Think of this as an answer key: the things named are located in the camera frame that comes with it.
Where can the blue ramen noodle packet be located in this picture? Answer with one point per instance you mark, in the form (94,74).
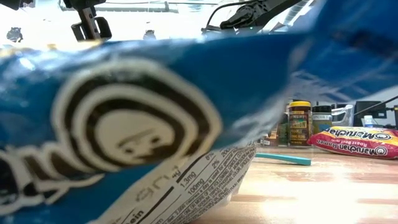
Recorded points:
(186,77)

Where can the brown spice box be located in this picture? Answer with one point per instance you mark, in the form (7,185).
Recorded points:
(270,138)

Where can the red roast beef ramen packet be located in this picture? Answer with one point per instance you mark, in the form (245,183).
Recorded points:
(351,143)

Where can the black spice tin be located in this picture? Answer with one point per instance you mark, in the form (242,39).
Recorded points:
(283,130)

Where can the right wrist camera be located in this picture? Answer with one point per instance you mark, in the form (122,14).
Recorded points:
(213,30)

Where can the small dark background object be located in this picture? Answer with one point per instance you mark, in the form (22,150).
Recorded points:
(15,35)

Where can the black computer monitor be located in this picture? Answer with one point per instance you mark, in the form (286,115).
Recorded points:
(370,109)

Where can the teal plastic spoon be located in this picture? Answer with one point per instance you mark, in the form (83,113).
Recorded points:
(286,158)

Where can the small grey background object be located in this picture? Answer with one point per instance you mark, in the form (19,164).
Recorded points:
(149,35)

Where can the clear water bottle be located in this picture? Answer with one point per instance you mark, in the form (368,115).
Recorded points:
(368,122)

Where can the yellow lid spice jar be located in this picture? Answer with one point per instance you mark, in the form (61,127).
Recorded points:
(300,124)

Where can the black lid spice jar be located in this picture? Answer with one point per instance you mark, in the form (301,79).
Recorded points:
(322,119)

